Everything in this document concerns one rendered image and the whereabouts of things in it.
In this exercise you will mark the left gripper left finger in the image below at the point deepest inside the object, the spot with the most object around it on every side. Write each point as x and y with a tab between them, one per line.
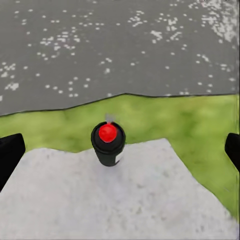
12	149

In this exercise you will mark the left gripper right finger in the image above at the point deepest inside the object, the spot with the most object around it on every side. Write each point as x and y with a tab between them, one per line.
232	148

